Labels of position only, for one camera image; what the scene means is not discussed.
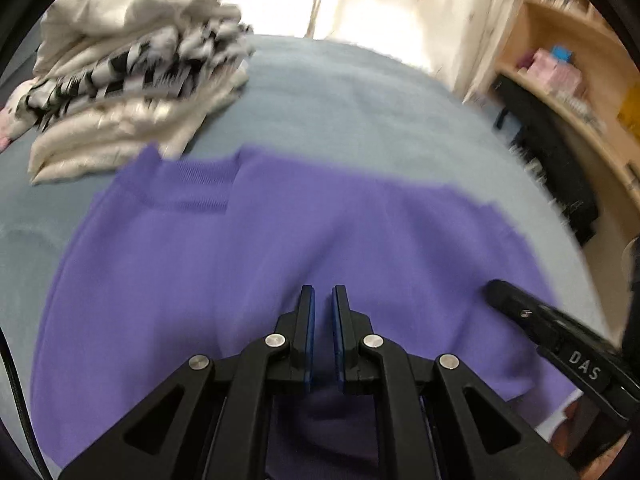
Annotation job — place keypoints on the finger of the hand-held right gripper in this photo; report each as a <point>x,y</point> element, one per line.
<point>525,310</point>

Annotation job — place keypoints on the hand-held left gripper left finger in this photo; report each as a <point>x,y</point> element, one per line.
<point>302,350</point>

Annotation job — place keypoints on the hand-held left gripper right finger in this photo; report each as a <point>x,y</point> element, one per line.
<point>342,350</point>

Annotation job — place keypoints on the purple hoodie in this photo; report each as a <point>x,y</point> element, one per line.
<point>250,270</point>

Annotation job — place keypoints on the person's right hand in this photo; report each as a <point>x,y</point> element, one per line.
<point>567,425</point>

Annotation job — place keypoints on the black white fringed scarf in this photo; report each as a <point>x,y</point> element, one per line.
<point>555,160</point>

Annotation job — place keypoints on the pile of flat books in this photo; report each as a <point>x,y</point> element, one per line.
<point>582,110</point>

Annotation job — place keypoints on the yellow bag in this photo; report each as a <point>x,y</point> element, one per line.
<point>631,115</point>

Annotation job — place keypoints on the stack of pink boxes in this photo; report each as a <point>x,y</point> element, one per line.
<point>550,72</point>

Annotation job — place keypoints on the small blue box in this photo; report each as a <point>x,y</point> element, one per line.
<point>561,54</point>

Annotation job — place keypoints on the thick cream folded garment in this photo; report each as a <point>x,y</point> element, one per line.
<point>120,130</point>

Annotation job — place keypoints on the wooden shelf unit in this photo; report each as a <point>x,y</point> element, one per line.
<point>570,25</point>

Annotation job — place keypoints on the cream floral curtain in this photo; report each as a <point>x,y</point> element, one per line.
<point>415,15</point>

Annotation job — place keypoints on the black white checkered folded garment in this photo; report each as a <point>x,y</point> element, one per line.
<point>150,70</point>

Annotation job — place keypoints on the pink white plush toy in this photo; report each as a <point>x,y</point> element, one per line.
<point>6,127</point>

